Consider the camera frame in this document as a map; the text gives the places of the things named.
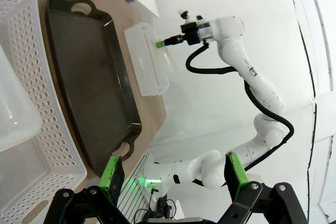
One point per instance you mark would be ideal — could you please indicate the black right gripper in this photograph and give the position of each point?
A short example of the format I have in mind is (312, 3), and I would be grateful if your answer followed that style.
(191, 33)

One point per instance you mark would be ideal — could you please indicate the white test tube rack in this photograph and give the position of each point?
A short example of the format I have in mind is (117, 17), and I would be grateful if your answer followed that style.
(147, 64)

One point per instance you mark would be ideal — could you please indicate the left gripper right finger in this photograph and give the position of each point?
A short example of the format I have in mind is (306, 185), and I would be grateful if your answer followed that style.
(236, 174)

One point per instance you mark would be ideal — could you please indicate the white perforated plastic basket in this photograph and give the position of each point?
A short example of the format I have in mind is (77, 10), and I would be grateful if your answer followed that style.
(50, 119)

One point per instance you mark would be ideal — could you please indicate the grooved aluminium mounting plate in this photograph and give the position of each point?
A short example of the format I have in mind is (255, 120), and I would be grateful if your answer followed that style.
(131, 195)

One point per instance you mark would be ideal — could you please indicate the black rectangular serving tray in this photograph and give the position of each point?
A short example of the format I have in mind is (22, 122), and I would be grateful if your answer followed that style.
(89, 82)

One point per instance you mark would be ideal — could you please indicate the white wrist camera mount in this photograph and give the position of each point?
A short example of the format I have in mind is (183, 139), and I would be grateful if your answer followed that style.
(183, 14)

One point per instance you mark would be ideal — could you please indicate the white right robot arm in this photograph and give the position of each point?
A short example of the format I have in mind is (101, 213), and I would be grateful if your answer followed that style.
(262, 87)

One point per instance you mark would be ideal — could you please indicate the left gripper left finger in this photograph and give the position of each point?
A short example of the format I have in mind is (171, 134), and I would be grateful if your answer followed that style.
(113, 179)

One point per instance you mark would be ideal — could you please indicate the translucent white plastic flask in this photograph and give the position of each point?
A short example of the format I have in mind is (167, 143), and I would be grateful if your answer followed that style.
(13, 108)

